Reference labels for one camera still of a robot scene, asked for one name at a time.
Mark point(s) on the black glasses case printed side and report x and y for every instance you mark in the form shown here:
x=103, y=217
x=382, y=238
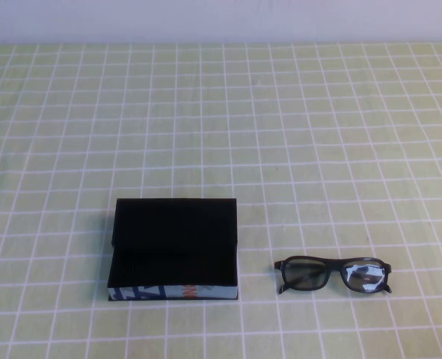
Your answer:
x=172, y=239

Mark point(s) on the black framed glasses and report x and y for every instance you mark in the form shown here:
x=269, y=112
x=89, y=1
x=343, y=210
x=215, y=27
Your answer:
x=306, y=259

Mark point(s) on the green checked tablecloth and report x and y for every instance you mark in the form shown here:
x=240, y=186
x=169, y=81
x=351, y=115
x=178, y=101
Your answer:
x=220, y=131

